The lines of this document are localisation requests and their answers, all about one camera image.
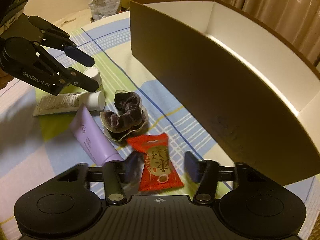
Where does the small white pill bottle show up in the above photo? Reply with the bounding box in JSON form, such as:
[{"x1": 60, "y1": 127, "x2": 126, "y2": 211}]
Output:
[{"x1": 83, "y1": 67, "x2": 104, "y2": 91}]

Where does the red snack packet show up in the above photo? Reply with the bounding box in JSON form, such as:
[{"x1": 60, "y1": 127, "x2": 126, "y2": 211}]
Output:
[{"x1": 127, "y1": 133, "x2": 184, "y2": 192}]

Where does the white cream tube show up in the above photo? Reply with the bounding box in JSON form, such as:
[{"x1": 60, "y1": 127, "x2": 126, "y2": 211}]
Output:
[{"x1": 33, "y1": 92, "x2": 105, "y2": 116}]

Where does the purple lotion tube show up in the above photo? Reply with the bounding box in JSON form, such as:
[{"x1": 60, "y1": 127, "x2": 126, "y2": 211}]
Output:
[{"x1": 69, "y1": 104, "x2": 124, "y2": 166}]

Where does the dark velvet scrunchie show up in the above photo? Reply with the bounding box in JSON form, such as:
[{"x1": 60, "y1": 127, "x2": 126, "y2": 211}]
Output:
[{"x1": 100, "y1": 90, "x2": 148, "y2": 142}]

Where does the white plastic bag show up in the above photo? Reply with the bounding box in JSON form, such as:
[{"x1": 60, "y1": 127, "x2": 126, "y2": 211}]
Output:
[{"x1": 88, "y1": 0, "x2": 121, "y2": 21}]

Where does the brown cardboard storage box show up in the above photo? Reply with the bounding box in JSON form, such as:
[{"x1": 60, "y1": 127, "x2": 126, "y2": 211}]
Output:
[{"x1": 130, "y1": 0, "x2": 319, "y2": 185}]

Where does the brown curtain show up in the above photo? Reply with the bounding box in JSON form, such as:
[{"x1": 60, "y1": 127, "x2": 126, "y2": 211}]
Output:
[{"x1": 221, "y1": 0, "x2": 319, "y2": 66}]

